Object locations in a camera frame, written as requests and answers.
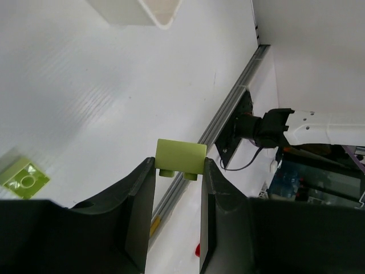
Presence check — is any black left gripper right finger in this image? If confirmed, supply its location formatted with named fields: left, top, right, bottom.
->
left=200, top=158, right=364, bottom=273

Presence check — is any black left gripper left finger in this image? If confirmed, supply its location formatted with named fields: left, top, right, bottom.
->
left=1, top=157, right=156, bottom=273

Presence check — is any lime rounded lego brick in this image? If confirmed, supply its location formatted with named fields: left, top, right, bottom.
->
left=155, top=139, right=207, bottom=181

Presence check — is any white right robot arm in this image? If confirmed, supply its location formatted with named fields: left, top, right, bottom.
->
left=233, top=108, right=364, bottom=148

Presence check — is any red piece on front ledge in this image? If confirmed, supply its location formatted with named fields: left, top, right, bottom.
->
left=194, top=244, right=200, bottom=257

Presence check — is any small lime lego brick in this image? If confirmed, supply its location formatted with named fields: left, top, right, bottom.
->
left=1, top=157, right=50, bottom=199

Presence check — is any white right sorting tray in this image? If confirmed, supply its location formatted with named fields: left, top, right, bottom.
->
left=88, top=0, right=182, bottom=30

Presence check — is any aluminium front rail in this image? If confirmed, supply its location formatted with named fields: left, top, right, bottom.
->
left=149, top=45, right=270, bottom=244

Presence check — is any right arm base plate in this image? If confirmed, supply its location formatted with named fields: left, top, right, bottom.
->
left=214, top=88, right=254, bottom=169

